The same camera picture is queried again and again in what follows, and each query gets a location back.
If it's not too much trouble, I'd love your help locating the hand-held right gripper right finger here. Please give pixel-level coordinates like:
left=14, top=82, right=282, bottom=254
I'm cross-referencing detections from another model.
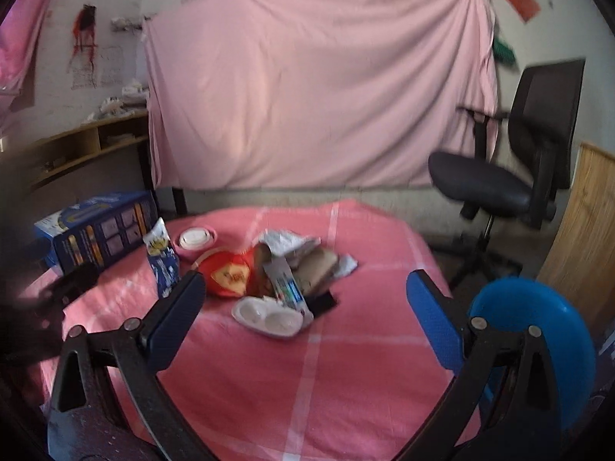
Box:
left=406, top=270, right=564, bottom=461

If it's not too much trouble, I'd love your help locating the blue cardboard box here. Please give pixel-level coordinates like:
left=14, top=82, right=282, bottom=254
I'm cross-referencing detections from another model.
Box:
left=33, top=191, right=160, bottom=274

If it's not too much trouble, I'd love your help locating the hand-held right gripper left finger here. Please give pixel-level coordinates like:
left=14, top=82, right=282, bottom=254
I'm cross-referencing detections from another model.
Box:
left=48, top=270, right=217, bottom=461

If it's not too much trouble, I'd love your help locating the pink round container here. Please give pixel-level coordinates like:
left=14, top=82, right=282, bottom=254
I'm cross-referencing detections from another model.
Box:
left=178, top=227, right=219, bottom=253

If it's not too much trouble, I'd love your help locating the white printed paper carton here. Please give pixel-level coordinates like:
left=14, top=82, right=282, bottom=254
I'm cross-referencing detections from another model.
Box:
left=259, top=229, right=322, bottom=257

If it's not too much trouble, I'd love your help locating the pile of papers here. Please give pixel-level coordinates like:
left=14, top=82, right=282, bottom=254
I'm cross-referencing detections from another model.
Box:
left=81, top=79, right=150, bottom=123

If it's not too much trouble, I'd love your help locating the wooden desk shelf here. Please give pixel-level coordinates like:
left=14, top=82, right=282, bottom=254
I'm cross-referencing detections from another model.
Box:
left=0, top=108, right=159, bottom=212

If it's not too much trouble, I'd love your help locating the white crumpled tissue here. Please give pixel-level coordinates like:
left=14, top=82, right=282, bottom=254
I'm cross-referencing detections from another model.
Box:
left=334, top=254, right=359, bottom=279

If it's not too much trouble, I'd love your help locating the blue white snack packet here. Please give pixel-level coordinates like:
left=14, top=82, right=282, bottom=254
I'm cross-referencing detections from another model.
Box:
left=144, top=217, right=182, bottom=298

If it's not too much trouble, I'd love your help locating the small black item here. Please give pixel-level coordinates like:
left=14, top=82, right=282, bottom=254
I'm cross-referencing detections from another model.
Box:
left=307, top=290, right=338, bottom=318

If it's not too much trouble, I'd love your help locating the wooden cabinet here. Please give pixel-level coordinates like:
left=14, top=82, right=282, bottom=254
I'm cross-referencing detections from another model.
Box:
left=535, top=141, right=615, bottom=308

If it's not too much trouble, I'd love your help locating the red yellow pouch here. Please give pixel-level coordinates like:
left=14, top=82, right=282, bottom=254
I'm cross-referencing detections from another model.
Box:
left=192, top=247, right=255, bottom=301

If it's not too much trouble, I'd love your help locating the red tassel wall hanging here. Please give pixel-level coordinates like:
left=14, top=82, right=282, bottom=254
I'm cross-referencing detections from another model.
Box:
left=70, top=4, right=99, bottom=65

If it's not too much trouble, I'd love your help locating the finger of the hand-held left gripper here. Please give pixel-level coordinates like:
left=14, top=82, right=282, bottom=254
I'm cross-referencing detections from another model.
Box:
left=33, top=263, right=101, bottom=317

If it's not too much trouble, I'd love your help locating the black office chair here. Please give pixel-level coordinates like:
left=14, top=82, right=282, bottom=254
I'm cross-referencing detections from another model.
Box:
left=427, top=59, right=587, bottom=289

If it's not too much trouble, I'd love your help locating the brown cardboard piece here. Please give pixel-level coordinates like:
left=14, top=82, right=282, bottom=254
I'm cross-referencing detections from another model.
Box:
left=254, top=242, right=337, bottom=294

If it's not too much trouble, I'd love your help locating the pink hanging sheet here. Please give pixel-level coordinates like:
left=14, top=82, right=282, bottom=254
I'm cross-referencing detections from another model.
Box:
left=143, top=0, right=500, bottom=190

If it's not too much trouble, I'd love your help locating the toothpaste box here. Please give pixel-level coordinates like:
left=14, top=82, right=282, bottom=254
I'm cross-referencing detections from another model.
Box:
left=263, top=257, right=314, bottom=320

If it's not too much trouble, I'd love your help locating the green box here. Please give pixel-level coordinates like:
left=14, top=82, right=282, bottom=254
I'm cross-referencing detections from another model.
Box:
left=492, top=33, right=517, bottom=65

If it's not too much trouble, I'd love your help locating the pink curtain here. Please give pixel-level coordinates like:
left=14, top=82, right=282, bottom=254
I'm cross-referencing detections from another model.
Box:
left=0, top=0, right=65, bottom=135

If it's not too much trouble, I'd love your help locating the blue plastic bin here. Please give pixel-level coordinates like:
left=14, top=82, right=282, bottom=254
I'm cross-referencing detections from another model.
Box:
left=468, top=277, right=597, bottom=433

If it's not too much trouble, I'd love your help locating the white plastic tray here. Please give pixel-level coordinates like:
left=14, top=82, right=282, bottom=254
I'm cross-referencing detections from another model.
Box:
left=231, top=296, right=313, bottom=339

